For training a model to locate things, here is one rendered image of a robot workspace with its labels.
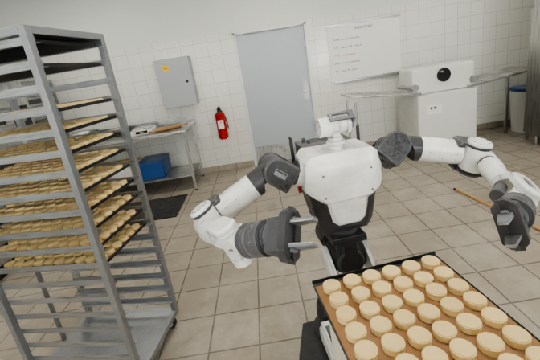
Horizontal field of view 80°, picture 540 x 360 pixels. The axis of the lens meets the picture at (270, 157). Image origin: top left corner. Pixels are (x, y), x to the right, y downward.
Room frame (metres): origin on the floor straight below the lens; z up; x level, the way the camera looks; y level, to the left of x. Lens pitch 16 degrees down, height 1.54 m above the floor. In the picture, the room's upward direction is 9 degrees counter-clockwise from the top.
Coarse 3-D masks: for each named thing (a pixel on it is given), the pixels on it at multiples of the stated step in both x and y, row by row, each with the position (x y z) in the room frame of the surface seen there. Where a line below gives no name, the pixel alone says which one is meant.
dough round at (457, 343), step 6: (450, 342) 0.55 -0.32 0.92; (456, 342) 0.54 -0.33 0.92; (462, 342) 0.54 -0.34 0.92; (468, 342) 0.54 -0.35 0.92; (450, 348) 0.53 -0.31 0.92; (456, 348) 0.53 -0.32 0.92; (462, 348) 0.53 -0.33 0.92; (468, 348) 0.52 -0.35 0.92; (474, 348) 0.52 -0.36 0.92; (456, 354) 0.52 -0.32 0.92; (462, 354) 0.51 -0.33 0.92; (468, 354) 0.51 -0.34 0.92; (474, 354) 0.51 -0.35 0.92
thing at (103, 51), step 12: (108, 60) 1.77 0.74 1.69; (108, 72) 1.75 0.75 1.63; (108, 84) 1.75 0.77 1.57; (120, 96) 1.78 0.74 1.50; (120, 108) 1.75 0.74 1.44; (120, 120) 1.75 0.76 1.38; (132, 144) 1.77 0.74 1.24; (132, 156) 1.75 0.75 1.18; (132, 168) 1.75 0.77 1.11; (144, 192) 1.76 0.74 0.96; (144, 204) 1.75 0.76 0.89; (156, 228) 1.78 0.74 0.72; (156, 240) 1.75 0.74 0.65; (168, 276) 1.77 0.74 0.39
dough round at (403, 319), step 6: (396, 312) 0.65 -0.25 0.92; (402, 312) 0.65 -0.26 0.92; (408, 312) 0.64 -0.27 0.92; (396, 318) 0.63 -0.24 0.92; (402, 318) 0.63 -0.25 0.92; (408, 318) 0.62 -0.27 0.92; (414, 318) 0.62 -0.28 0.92; (396, 324) 0.62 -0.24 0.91; (402, 324) 0.61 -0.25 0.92; (408, 324) 0.61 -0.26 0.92; (414, 324) 0.61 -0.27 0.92
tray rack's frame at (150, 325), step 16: (0, 32) 1.32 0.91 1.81; (16, 32) 1.31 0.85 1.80; (32, 32) 1.34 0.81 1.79; (48, 32) 1.42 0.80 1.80; (64, 32) 1.51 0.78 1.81; (80, 32) 1.61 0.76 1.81; (0, 288) 1.42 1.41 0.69; (0, 304) 1.41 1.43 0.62; (48, 304) 1.63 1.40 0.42; (16, 320) 1.43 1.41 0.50; (96, 320) 1.78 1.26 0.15; (112, 320) 1.75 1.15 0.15; (128, 320) 1.73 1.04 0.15; (144, 320) 1.71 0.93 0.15; (160, 320) 1.68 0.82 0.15; (16, 336) 1.40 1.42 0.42; (64, 336) 1.65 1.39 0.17; (80, 336) 1.65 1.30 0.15; (96, 336) 1.63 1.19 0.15; (112, 336) 1.61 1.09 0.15; (144, 336) 1.57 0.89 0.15; (160, 336) 1.55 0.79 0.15; (64, 352) 1.54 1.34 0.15; (80, 352) 1.53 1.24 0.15; (96, 352) 1.51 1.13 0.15; (112, 352) 1.49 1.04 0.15; (144, 352) 1.45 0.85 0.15
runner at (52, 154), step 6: (18, 156) 1.37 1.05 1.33; (24, 156) 1.37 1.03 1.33; (30, 156) 1.37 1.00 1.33; (36, 156) 1.36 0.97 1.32; (42, 156) 1.36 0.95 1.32; (48, 156) 1.35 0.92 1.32; (54, 156) 1.35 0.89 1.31; (0, 162) 1.39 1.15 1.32; (6, 162) 1.39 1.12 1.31; (12, 162) 1.38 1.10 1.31
